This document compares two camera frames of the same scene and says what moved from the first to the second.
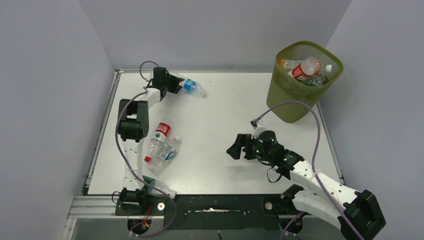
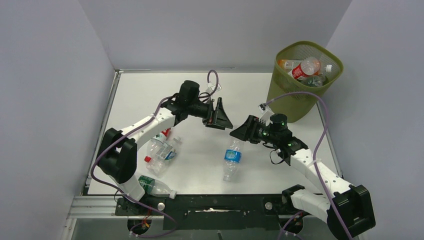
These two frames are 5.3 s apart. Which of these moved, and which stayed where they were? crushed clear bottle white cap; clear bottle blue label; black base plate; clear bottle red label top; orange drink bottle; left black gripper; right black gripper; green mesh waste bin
Moved: right black gripper; clear bottle blue label; left black gripper
Stayed: crushed clear bottle white cap; clear bottle red label top; orange drink bottle; black base plate; green mesh waste bin
